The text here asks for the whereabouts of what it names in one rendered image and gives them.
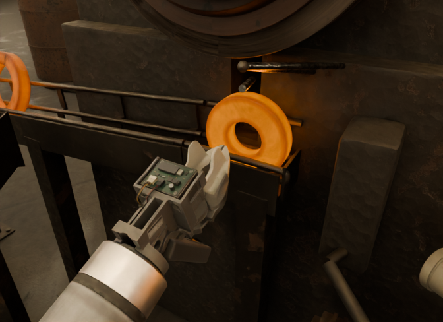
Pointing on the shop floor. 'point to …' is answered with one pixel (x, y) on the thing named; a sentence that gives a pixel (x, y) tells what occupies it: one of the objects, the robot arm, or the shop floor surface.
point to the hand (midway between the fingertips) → (221, 156)
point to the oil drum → (48, 30)
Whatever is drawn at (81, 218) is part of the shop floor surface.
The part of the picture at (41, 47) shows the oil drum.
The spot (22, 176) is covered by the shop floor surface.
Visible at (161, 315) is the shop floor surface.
